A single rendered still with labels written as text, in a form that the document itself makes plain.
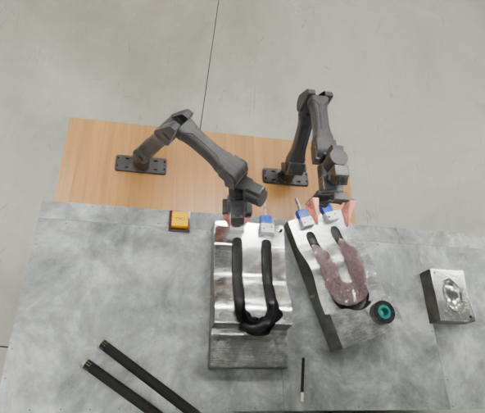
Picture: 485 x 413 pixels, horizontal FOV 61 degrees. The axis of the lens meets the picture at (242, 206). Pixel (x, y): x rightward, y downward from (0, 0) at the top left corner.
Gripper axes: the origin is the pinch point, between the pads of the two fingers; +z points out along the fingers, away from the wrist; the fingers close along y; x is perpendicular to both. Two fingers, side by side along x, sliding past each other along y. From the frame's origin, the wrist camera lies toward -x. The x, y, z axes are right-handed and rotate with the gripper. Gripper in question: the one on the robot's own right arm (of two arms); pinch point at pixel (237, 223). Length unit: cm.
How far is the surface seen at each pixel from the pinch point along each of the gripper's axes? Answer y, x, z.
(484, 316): 100, -15, 40
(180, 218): -21.1, 6.6, 4.1
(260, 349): 7.3, -36.5, 22.2
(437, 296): 77, -14, 27
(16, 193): -123, 71, 52
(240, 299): 0.9, -24.5, 10.7
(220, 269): -5.9, -13.2, 9.1
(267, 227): 11.1, 1.5, 3.8
